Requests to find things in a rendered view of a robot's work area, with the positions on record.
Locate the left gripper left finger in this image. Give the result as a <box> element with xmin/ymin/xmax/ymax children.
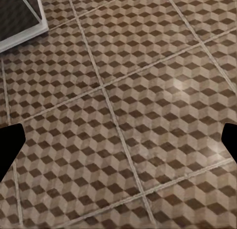
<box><xmin>0</xmin><ymin>123</ymin><xmax>26</xmax><ymax>183</ymax></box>

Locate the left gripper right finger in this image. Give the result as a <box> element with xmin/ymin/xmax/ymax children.
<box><xmin>221</xmin><ymin>123</ymin><xmax>237</xmax><ymax>163</ymax></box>

